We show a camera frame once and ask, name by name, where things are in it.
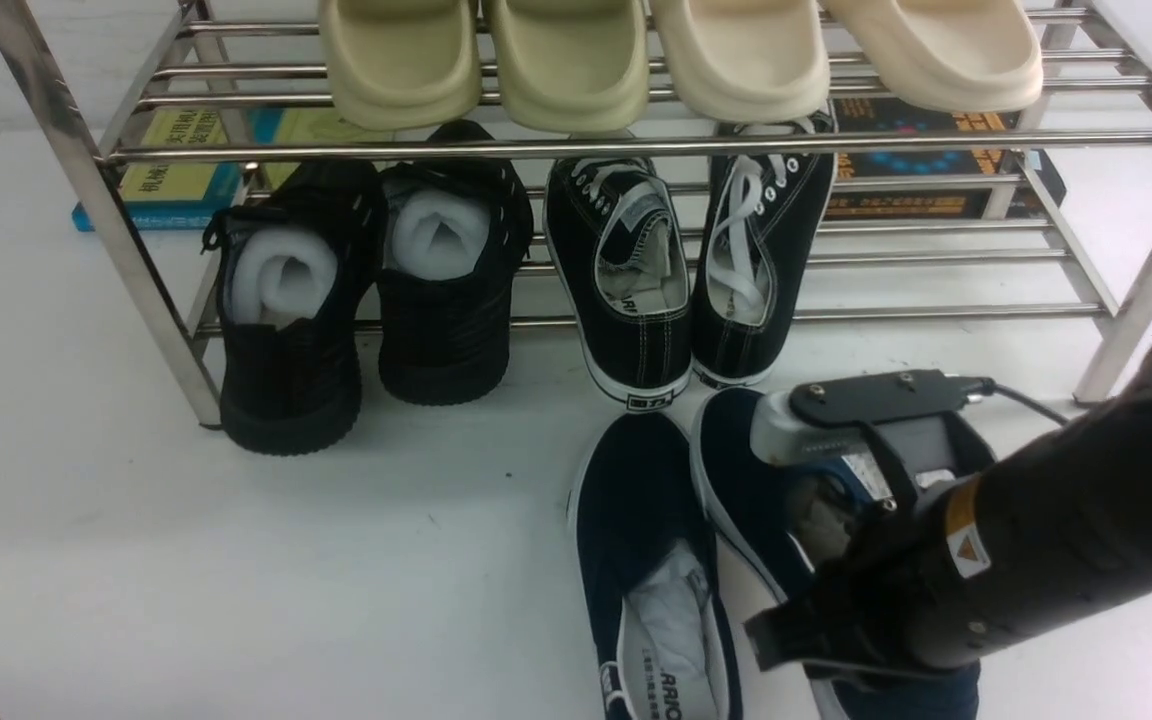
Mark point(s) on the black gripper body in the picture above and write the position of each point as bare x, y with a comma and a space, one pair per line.
892, 608

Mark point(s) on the navy slip-on shoe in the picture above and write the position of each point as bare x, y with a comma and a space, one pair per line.
784, 523
648, 563

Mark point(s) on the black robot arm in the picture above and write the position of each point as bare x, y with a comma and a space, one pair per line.
972, 555

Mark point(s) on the stainless steel shoe rack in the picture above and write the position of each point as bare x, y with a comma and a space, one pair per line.
189, 67

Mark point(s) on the black canvas sneaker right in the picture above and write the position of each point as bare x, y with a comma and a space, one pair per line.
764, 212

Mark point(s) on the black canvas sneaker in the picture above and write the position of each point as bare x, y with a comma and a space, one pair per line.
613, 238
764, 212

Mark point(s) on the black canvas sneaker left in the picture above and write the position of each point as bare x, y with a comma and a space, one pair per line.
613, 238

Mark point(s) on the black orange book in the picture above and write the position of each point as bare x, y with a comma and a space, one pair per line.
939, 184

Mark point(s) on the cream slipper far right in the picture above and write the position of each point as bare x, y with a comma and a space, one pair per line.
972, 56

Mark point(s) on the cream slipper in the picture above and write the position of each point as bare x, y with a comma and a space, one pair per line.
972, 56
745, 62

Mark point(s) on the black mesh sneaker right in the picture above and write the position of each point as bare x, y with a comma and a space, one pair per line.
458, 231

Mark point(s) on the black mesh sneaker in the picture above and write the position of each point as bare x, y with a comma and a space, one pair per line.
294, 267
458, 231

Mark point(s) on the green slipper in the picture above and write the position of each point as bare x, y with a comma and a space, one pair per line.
571, 66
401, 64

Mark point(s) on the black mesh sneaker left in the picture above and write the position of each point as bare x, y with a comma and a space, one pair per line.
294, 267

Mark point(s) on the green slipper far left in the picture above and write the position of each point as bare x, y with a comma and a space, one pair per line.
401, 64

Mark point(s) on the yellow green book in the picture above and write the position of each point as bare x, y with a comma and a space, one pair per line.
306, 126

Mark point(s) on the yellow blue book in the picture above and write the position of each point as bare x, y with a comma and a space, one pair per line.
179, 196

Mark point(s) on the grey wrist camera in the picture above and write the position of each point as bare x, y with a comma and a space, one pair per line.
908, 423

